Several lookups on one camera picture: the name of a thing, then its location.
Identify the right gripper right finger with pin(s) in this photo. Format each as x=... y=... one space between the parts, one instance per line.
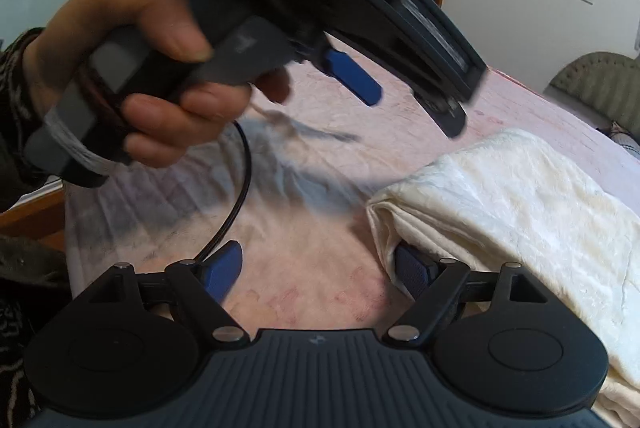
x=435 y=284

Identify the striped grey pillow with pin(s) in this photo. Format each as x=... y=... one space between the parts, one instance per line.
x=623 y=138

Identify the cream white pants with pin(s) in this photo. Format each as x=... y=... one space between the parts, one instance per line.
x=512 y=197

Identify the person left hand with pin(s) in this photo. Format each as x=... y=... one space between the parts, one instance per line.
x=162 y=131

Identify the pink bed blanket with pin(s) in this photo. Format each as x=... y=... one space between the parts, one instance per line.
x=309 y=258

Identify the olive green padded headboard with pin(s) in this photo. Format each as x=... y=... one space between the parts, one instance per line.
x=601 y=84

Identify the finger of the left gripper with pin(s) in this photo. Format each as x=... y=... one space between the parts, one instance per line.
x=351 y=75
x=446 y=112

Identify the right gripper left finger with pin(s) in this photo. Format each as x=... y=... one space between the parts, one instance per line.
x=199 y=288

